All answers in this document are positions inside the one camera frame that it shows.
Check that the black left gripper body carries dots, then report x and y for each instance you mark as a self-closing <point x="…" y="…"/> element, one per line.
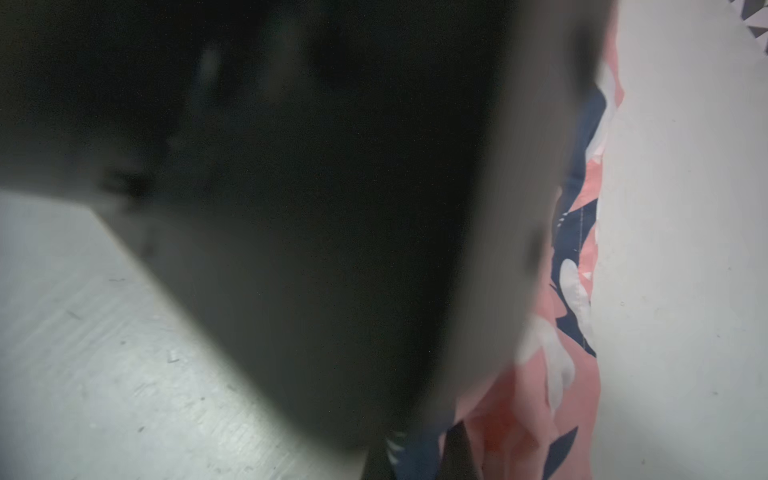
<point x="351" y="198"/>

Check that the pink shark print shorts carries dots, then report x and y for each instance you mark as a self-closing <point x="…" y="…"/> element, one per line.
<point x="536" y="419"/>

